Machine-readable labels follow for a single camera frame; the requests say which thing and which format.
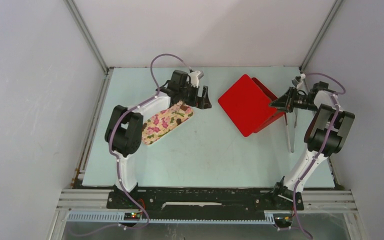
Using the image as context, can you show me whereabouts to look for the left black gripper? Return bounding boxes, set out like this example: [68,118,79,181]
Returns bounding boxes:
[178,82,211,110]

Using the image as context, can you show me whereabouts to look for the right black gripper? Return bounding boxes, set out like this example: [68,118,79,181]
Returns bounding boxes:
[269,87,319,113]

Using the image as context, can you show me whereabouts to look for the red chocolate box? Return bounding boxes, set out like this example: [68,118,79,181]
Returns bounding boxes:
[251,77,287,133]

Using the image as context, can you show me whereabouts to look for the red box lid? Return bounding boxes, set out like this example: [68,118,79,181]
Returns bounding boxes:
[218,74,265,137]

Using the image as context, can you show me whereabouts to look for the white handled metal tongs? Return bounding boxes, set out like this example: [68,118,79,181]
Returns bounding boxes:
[284,110,298,153]

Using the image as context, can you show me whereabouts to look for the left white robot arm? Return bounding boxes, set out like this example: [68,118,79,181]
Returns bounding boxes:
[104,70,212,208]

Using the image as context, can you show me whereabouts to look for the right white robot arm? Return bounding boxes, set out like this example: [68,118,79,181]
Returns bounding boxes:
[270,81,355,209]

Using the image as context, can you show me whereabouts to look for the milk chocolate rectangular piece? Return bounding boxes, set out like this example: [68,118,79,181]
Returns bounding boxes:
[180,105,189,112]

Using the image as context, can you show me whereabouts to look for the floral pattern tray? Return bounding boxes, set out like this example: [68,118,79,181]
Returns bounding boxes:
[141,101,194,146]

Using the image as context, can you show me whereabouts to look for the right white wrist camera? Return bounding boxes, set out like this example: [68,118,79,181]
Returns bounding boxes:
[291,73,306,90]

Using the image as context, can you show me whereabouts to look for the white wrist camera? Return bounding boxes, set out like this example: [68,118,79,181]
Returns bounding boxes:
[188,70,204,88]
[291,73,306,90]

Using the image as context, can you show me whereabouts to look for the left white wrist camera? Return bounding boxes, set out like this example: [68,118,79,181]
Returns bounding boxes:
[188,70,204,88]

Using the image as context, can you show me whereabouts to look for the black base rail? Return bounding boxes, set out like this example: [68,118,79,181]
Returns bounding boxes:
[106,186,304,221]

